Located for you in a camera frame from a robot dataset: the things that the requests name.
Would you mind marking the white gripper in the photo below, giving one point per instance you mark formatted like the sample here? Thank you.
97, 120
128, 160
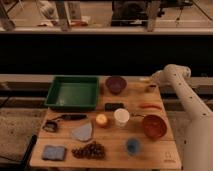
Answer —
156, 78

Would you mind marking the yellow banana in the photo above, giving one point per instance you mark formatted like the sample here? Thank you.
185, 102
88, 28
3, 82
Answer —
143, 79

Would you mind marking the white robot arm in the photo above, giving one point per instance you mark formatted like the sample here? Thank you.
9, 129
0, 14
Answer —
198, 147

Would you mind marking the small metal cup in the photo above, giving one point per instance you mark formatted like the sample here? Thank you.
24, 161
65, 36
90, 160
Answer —
151, 88

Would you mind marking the white plastic cup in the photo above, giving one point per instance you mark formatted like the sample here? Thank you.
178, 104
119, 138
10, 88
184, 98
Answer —
121, 117

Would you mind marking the blue plastic cup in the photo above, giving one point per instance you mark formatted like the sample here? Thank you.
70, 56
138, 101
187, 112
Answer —
133, 146

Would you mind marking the purple bowl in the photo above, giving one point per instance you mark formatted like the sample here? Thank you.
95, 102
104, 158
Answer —
115, 84

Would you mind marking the metal spoon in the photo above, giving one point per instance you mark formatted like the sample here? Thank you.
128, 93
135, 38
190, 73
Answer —
136, 115

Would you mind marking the red-brown bowl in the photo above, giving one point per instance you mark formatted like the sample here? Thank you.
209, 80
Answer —
154, 127

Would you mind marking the black rectangular block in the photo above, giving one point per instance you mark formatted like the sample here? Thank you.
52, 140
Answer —
113, 106

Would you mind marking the orange round fruit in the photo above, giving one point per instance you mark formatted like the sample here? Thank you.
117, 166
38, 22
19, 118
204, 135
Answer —
102, 120

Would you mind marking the light blue cloth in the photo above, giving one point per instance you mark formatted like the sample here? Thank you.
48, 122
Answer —
83, 133

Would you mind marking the green plastic tray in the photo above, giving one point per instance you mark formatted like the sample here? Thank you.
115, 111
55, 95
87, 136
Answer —
73, 93

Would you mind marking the bunch of dark grapes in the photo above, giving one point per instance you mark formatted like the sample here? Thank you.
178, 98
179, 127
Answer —
93, 150

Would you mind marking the blue sponge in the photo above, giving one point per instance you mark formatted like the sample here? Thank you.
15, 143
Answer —
53, 153

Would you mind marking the black handled knife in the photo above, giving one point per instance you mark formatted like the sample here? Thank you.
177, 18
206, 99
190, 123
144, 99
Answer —
71, 117

